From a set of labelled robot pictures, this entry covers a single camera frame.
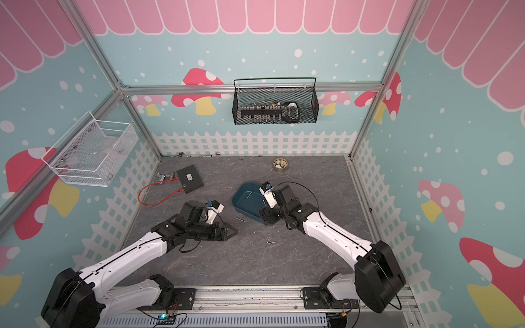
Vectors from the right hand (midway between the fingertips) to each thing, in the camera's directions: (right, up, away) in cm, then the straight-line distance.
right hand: (267, 206), depth 83 cm
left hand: (-15, -11, -4) cm, 19 cm away
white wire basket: (-64, +21, -9) cm, 68 cm away
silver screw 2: (+2, -16, +4) cm, 17 cm away
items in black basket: (-2, +41, +7) cm, 42 cm away
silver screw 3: (0, -15, +6) cm, 16 cm away
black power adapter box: (-42, +11, +25) cm, 50 cm away
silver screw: (-13, -8, +11) cm, 18 cm away
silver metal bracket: (-57, +12, +25) cm, 64 cm away
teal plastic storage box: (-10, +1, +19) cm, 21 cm away
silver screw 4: (-9, +3, +19) cm, 22 cm away
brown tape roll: (+7, +19, +32) cm, 38 cm away
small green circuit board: (-36, -39, -11) cm, 54 cm away
